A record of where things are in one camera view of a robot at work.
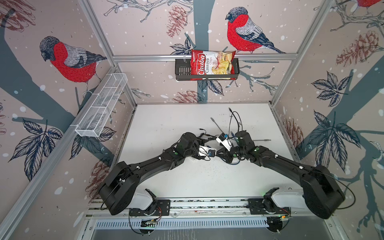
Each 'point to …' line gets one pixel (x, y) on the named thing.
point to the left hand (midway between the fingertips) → (207, 142)
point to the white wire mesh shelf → (93, 121)
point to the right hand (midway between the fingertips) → (214, 156)
